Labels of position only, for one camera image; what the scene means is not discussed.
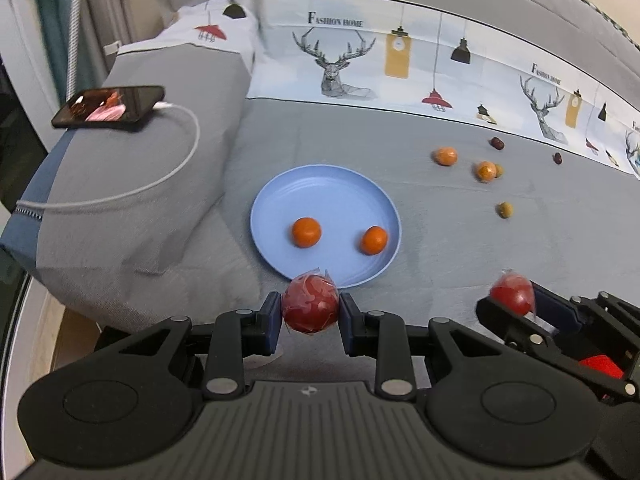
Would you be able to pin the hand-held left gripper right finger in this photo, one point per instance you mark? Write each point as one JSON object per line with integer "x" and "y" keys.
{"x": 350, "y": 327}

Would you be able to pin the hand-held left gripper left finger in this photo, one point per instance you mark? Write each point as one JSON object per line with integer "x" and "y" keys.
{"x": 272, "y": 322}

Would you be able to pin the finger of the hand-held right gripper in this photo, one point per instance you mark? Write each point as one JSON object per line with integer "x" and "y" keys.
{"x": 515, "y": 327}
{"x": 555, "y": 305}

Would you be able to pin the plastic-wrapped red apple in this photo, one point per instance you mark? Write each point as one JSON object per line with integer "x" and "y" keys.
{"x": 310, "y": 305}
{"x": 511, "y": 294}

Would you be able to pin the light blue plate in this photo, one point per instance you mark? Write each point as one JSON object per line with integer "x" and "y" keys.
{"x": 325, "y": 195}

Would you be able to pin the small yellow fruit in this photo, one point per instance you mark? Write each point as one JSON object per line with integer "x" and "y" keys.
{"x": 499, "y": 170}
{"x": 505, "y": 210}

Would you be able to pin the plastic-wrapped orange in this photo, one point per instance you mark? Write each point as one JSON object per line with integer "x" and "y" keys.
{"x": 444, "y": 156}
{"x": 484, "y": 171}

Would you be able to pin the orange tangerine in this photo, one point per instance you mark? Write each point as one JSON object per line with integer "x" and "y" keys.
{"x": 374, "y": 240}
{"x": 306, "y": 231}

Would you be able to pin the dark red jujube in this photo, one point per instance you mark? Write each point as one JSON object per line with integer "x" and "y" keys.
{"x": 496, "y": 143}
{"x": 557, "y": 158}

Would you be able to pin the grey printed bedsheet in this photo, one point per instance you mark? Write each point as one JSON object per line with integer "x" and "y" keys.
{"x": 350, "y": 145}

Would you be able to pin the grey and blue pillow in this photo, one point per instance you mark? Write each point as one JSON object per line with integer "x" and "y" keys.
{"x": 125, "y": 210}

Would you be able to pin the black smartphone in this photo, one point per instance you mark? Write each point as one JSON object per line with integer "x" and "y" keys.
{"x": 110, "y": 106}

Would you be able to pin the grey curtain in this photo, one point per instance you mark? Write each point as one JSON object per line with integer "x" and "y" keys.
{"x": 107, "y": 5}

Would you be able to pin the teal curtain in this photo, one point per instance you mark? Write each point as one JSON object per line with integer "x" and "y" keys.
{"x": 50, "y": 20}

